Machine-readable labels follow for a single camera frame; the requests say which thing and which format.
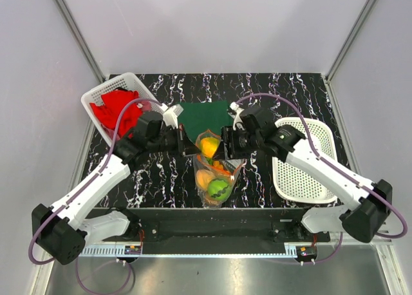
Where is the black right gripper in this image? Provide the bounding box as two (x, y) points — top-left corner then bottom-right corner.
(212, 126), (262, 161)

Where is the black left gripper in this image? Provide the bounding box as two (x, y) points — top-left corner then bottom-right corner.
(148, 124), (201, 158)

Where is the yellow green toy mango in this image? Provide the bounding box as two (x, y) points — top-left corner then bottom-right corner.
(200, 137), (220, 158)

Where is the clear zip top bag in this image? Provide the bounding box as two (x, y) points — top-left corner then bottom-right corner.
(192, 129), (245, 208)

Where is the orange toy fried snack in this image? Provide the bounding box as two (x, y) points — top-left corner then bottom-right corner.
(211, 160), (227, 173)

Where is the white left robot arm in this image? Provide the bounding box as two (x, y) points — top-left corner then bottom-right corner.
(28, 111), (200, 265)

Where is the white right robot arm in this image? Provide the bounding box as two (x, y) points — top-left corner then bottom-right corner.
(212, 106), (392, 243)

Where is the orange toy peach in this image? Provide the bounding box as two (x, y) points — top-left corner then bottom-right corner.
(196, 169), (215, 191)

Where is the folded green cloth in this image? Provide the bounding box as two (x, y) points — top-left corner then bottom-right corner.
(178, 100), (233, 143)

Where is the white perforated tray basket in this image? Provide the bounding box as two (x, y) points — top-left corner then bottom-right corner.
(272, 118), (337, 205)

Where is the red cloth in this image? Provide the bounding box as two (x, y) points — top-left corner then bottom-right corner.
(89, 88), (143, 137)

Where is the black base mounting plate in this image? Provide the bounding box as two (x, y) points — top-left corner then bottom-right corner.
(130, 208), (330, 256)

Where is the white laundry basket left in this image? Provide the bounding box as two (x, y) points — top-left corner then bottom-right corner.
(81, 72), (157, 146)

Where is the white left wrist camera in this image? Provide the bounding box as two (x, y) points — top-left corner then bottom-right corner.
(160, 104), (183, 128)

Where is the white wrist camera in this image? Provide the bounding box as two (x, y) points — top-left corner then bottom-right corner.
(228, 102), (245, 130)
(160, 104), (183, 128)

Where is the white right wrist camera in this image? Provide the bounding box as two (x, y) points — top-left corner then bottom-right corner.
(228, 102), (245, 130)

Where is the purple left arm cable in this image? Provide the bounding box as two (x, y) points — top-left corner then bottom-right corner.
(28, 98), (168, 292)

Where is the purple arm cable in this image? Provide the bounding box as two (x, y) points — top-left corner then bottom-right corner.
(28, 98), (168, 292)
(236, 93), (408, 265)

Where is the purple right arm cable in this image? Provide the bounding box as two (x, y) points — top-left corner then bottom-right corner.
(236, 93), (408, 265)

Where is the aluminium front rail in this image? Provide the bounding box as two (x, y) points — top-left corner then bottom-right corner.
(41, 219), (395, 259)

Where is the left aluminium frame post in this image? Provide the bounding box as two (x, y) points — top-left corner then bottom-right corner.
(53, 0), (106, 83)

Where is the aluminium frame post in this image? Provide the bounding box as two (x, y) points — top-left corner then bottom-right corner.
(53, 0), (106, 83)
(325, 0), (379, 81)

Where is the right aluminium frame post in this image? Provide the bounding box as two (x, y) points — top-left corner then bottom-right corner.
(325, 0), (379, 81)

